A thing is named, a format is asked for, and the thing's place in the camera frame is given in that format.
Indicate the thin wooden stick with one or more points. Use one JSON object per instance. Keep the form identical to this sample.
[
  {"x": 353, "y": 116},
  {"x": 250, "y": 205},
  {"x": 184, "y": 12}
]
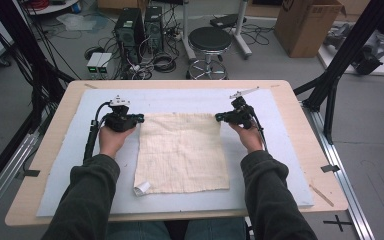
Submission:
[{"x": 321, "y": 195}]

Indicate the black flat device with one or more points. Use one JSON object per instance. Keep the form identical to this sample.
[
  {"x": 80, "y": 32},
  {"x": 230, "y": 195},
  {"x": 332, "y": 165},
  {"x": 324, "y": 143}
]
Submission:
[{"x": 226, "y": 20}]

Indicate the white metal table leg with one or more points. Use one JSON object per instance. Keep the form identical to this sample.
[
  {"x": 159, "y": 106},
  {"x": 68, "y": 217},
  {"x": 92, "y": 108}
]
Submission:
[
  {"x": 241, "y": 33},
  {"x": 188, "y": 33}
]

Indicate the clear plastic sheet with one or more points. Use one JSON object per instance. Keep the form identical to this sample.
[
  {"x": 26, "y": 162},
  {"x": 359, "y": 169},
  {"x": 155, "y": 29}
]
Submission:
[{"x": 76, "y": 21}]

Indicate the brown cardboard box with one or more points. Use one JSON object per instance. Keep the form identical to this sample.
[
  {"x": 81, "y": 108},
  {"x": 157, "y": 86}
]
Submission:
[{"x": 305, "y": 28}]

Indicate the slim black computer tower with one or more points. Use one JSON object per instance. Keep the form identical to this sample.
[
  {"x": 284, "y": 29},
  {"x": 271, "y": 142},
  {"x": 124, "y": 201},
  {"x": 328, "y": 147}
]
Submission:
[{"x": 153, "y": 28}]

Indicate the person's right hand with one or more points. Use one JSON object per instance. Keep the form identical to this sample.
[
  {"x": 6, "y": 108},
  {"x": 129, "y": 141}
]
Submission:
[{"x": 251, "y": 140}]

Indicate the black tape piece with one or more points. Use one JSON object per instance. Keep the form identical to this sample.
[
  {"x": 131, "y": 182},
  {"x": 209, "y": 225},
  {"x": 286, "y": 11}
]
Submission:
[
  {"x": 31, "y": 173},
  {"x": 330, "y": 168}
]

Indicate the black round stool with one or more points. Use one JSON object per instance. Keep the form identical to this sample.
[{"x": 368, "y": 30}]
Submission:
[{"x": 210, "y": 38}]

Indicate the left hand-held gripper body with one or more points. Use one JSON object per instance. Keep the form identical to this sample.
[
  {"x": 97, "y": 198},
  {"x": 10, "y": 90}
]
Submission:
[{"x": 120, "y": 120}]

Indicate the person's left hand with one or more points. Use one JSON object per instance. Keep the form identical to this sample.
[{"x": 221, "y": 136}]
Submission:
[{"x": 111, "y": 141}]

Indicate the white foam mat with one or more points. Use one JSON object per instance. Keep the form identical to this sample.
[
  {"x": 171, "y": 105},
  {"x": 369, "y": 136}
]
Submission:
[{"x": 273, "y": 166}]

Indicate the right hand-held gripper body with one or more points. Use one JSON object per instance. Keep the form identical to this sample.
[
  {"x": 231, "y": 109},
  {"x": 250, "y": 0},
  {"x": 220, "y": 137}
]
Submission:
[{"x": 241, "y": 115}]

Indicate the person's leg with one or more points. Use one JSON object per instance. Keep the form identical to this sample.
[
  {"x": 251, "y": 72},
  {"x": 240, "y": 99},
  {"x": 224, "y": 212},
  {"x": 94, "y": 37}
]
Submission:
[
  {"x": 215, "y": 230},
  {"x": 136, "y": 231}
]

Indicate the person's right leg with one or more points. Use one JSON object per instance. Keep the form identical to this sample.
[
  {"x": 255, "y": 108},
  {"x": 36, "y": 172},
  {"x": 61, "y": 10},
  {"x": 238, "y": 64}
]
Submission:
[{"x": 215, "y": 230}]

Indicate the black tape cross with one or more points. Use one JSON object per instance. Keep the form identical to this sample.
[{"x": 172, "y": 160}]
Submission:
[{"x": 337, "y": 223}]

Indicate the cream printed towel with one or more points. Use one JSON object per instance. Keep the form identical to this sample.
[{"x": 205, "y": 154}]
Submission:
[{"x": 183, "y": 153}]

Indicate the person's left leg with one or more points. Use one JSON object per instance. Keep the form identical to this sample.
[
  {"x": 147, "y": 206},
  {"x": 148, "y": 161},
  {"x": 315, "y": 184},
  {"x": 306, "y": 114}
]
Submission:
[{"x": 136, "y": 231}]

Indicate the grey machine part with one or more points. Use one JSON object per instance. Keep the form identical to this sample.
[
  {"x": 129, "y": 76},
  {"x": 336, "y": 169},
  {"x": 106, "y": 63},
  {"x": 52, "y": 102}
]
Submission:
[{"x": 370, "y": 56}]

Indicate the aluminium rail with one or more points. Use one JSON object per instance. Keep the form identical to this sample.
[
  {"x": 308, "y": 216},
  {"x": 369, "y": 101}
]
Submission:
[
  {"x": 343, "y": 173},
  {"x": 3, "y": 176}
]

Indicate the white power supply box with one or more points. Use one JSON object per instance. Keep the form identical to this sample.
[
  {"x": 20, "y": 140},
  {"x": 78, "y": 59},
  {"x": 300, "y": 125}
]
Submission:
[
  {"x": 93, "y": 63},
  {"x": 105, "y": 63}
]

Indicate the white round table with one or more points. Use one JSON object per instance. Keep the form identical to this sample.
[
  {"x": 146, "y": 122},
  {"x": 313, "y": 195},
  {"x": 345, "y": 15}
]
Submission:
[{"x": 51, "y": 8}]

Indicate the large black computer tower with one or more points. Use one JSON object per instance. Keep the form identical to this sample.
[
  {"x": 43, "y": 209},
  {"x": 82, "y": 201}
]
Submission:
[{"x": 129, "y": 33}]

